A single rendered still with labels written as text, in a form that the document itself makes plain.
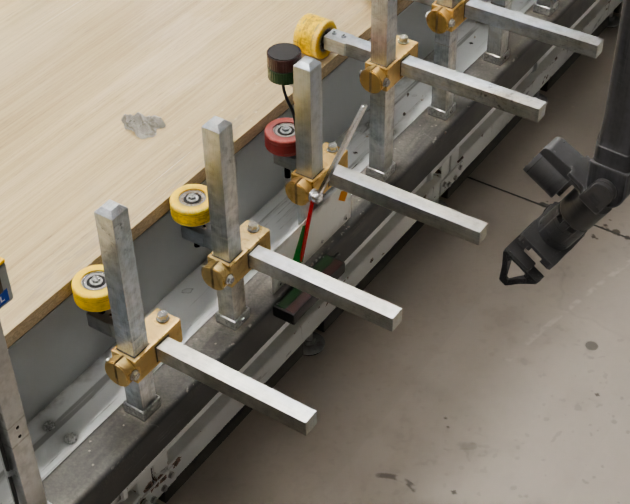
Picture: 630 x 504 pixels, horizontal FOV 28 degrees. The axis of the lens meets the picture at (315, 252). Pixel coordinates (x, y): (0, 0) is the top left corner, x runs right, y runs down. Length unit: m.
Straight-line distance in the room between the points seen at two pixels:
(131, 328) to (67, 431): 0.33
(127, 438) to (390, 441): 1.02
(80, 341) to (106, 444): 0.26
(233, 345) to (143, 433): 0.24
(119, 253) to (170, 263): 0.55
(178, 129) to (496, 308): 1.23
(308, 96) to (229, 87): 0.33
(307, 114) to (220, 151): 0.26
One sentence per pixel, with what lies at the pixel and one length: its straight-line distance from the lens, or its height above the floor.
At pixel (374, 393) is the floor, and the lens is 3.05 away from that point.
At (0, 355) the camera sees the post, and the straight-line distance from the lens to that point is 1.73.
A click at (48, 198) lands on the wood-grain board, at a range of 2.23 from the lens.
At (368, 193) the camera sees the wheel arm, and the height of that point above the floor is 0.85.
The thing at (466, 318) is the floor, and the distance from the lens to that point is 3.25.
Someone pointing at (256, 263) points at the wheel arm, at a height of 0.84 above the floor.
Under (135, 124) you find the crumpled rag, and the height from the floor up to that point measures 0.90.
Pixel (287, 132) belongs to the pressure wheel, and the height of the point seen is 0.91.
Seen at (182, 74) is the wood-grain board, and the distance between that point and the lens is 2.50.
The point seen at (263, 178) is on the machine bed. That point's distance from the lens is 2.56.
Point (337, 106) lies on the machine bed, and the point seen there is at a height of 0.70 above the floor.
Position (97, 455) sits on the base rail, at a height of 0.70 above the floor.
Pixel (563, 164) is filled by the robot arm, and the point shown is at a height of 1.21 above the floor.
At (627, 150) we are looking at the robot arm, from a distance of 1.68.
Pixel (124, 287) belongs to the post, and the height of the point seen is 1.00.
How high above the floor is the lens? 2.27
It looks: 42 degrees down
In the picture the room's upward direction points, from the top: 1 degrees counter-clockwise
